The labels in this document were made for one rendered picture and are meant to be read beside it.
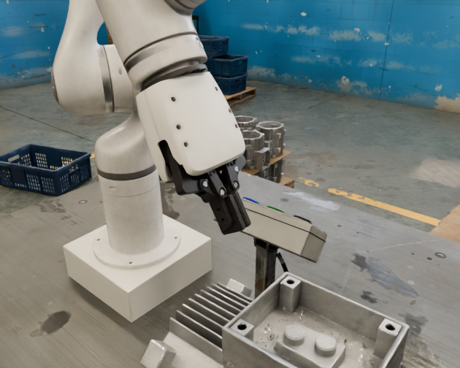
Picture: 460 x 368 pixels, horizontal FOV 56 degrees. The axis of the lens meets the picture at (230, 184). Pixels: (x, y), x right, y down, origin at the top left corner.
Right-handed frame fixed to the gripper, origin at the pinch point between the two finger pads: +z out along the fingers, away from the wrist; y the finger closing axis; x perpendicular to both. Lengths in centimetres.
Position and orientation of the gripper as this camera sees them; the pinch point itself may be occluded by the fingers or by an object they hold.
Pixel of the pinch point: (230, 213)
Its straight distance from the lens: 46.7
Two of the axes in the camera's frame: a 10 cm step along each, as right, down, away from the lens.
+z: 3.9, 9.2, 0.8
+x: 7.0, -2.4, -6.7
